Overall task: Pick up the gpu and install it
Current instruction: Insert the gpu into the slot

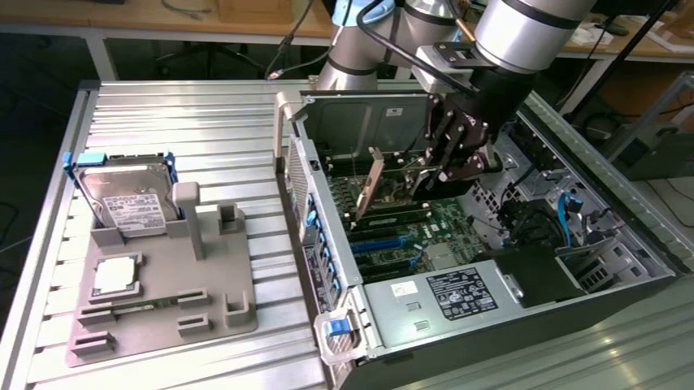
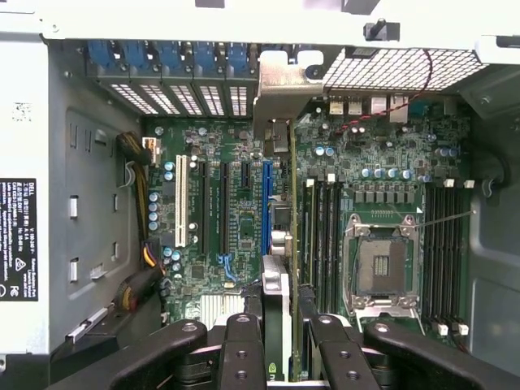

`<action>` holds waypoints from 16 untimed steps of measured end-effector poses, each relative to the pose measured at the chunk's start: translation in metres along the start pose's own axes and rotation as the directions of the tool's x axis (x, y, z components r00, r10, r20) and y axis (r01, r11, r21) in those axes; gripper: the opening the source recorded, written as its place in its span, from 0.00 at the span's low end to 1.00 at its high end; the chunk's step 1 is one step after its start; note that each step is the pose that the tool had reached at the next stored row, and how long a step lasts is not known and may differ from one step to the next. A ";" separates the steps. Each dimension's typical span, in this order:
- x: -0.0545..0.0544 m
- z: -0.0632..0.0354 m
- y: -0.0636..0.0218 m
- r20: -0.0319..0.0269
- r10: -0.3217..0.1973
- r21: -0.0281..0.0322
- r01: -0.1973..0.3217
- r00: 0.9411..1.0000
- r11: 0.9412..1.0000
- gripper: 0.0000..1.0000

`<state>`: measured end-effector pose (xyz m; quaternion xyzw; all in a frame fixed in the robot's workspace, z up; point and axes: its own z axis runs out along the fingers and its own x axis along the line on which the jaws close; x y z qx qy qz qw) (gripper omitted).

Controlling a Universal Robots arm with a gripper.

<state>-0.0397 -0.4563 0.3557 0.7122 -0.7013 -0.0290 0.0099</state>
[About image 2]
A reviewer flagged silver chipset heatsink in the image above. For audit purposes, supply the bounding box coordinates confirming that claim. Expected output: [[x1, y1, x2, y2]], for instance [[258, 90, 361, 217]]
[[198, 292, 247, 323]]

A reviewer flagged silver socket cover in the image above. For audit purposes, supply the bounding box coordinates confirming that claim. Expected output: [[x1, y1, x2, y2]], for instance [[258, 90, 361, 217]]
[[356, 304, 424, 331]]

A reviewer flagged CPU socket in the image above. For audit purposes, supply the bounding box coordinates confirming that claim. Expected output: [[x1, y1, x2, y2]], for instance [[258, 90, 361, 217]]
[[343, 214, 422, 314]]

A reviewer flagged black RAM slot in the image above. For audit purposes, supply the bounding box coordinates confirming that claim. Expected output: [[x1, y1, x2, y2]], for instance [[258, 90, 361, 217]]
[[424, 186, 435, 322], [335, 178, 344, 316], [326, 173, 335, 316], [433, 186, 448, 336], [453, 180, 475, 336], [444, 178, 455, 322], [316, 178, 326, 316]]

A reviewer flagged long black expansion slot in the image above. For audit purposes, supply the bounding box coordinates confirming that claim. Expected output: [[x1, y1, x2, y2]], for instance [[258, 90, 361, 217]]
[[198, 160, 209, 253], [219, 161, 229, 253]]

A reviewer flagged white expansion slot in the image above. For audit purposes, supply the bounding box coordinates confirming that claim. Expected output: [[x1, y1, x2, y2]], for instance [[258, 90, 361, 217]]
[[175, 154, 188, 248]]

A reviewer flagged thin metal locking lever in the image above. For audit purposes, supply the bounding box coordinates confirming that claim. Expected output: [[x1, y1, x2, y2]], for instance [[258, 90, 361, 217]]
[[420, 210, 477, 228]]

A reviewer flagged open black PC case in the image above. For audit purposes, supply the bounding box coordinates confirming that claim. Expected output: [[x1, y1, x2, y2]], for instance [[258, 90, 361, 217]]
[[0, 0, 520, 390]]

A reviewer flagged green Dell motherboard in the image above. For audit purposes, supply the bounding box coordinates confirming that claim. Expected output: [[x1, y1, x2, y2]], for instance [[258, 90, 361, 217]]
[[141, 95, 472, 350]]

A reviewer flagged blue slot retention clip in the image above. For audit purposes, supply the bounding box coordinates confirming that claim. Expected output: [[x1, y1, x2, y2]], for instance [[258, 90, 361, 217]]
[[120, 40, 150, 74], [86, 40, 114, 76], [158, 40, 182, 76], [193, 40, 219, 76], [226, 40, 249, 76]]

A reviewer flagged grey power supply unit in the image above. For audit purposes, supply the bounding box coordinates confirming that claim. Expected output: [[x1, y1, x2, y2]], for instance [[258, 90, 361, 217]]
[[0, 34, 143, 358]]

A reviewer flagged black yellow power wire bundle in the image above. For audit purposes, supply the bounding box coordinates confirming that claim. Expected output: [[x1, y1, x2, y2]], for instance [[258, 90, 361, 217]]
[[115, 130, 167, 318]]

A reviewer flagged red black twisted wire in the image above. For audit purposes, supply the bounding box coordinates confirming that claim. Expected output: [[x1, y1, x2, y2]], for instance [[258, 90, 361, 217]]
[[335, 48, 434, 133]]

